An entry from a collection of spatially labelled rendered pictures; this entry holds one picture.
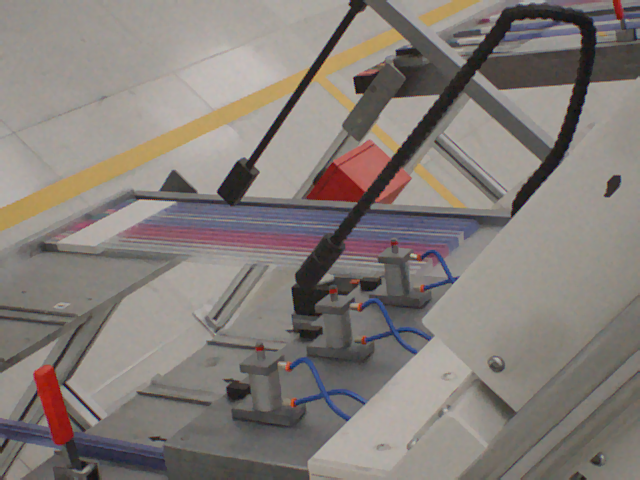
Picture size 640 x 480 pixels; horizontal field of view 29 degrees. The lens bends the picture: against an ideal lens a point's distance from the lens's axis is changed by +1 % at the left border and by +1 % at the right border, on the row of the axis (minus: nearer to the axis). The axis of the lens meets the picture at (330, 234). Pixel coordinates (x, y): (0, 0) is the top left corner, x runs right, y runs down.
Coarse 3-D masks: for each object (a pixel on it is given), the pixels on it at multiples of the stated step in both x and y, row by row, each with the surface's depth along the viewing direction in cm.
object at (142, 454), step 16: (0, 432) 104; (16, 432) 103; (32, 432) 103; (48, 432) 102; (80, 448) 100; (96, 448) 99; (112, 448) 98; (128, 448) 98; (144, 448) 98; (160, 448) 97; (144, 464) 97; (160, 464) 96
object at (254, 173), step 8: (240, 160) 114; (232, 168) 115; (240, 168) 114; (248, 168) 114; (256, 168) 115; (232, 176) 115; (240, 176) 114; (248, 176) 114; (256, 176) 115; (224, 184) 116; (232, 184) 115; (240, 184) 115; (248, 184) 115; (224, 192) 116; (232, 192) 116; (240, 192) 115; (232, 200) 116; (240, 200) 117
